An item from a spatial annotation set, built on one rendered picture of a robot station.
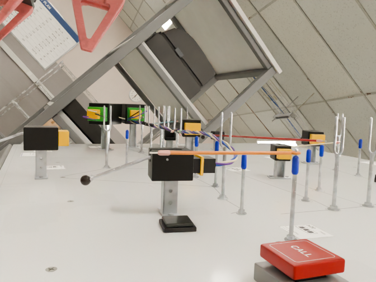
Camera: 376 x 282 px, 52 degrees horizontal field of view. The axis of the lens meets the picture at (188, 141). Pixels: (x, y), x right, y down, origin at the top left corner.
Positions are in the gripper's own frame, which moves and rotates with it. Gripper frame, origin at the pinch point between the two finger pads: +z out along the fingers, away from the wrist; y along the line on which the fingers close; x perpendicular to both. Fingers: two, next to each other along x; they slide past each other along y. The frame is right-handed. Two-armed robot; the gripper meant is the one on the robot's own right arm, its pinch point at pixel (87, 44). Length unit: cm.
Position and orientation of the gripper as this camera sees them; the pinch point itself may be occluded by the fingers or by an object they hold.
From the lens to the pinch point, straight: 52.6
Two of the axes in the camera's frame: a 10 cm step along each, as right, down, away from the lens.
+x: -9.5, -2.0, -2.5
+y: -2.2, -1.2, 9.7
